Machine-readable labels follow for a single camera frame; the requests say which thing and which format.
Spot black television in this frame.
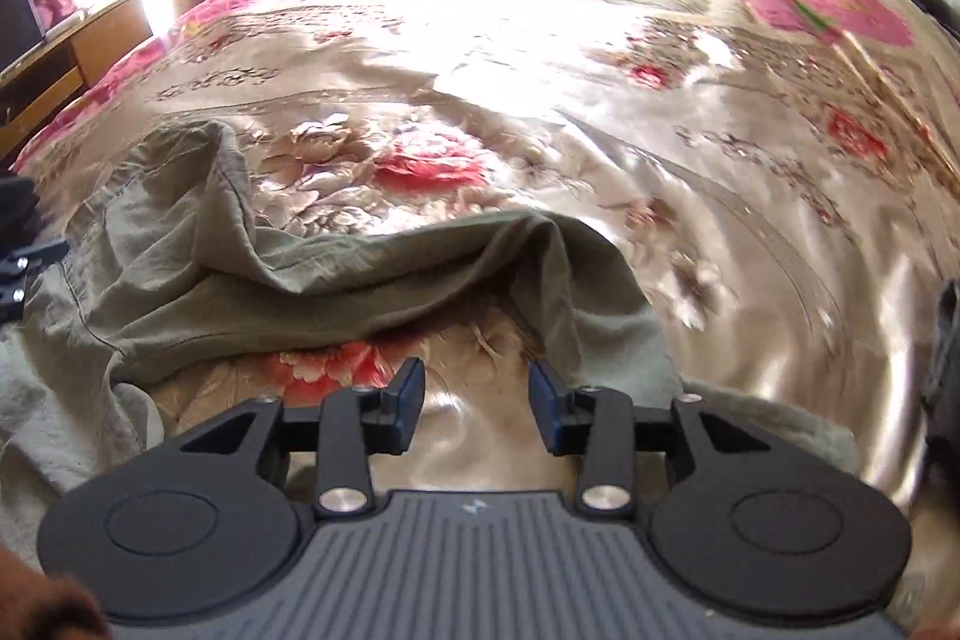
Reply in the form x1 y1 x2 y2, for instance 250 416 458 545
0 0 44 70

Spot floral satin bedspread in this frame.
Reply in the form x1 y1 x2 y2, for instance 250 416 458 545
13 0 960 634

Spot wooden tv cabinet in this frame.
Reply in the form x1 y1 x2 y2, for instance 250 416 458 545
0 0 151 166

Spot olive green pants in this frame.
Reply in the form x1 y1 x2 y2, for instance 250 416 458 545
0 118 861 573

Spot folded black garment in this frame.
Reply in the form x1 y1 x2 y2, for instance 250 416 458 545
0 169 43 255

